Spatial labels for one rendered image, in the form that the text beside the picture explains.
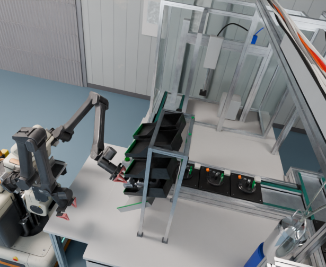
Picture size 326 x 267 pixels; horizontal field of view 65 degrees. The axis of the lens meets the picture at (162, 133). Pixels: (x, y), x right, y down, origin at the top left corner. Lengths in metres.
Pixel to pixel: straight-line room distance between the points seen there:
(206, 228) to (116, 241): 0.62
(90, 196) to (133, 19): 2.86
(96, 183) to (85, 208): 0.23
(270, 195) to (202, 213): 0.59
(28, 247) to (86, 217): 0.78
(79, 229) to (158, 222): 0.53
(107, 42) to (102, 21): 0.31
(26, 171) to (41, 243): 1.08
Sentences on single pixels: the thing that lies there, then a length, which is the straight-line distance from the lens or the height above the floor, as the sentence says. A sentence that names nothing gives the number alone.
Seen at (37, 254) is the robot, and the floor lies 0.28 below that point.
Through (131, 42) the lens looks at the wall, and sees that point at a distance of 4.25.
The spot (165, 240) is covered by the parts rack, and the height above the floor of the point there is 0.87.
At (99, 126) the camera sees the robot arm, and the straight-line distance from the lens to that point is 1.62.
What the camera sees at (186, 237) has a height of 0.86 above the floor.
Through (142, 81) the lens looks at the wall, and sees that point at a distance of 4.46.
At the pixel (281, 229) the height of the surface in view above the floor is 1.40.
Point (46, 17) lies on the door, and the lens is 4.71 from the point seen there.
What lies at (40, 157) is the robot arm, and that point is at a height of 1.49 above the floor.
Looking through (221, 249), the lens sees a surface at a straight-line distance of 1.89.
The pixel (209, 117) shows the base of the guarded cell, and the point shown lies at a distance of 2.89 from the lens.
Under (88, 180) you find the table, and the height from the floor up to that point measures 0.86.
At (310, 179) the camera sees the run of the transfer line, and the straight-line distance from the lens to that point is 2.58.
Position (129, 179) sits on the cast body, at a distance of 1.53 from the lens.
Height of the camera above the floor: 2.47
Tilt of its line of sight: 39 degrees down
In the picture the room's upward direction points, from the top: 9 degrees clockwise
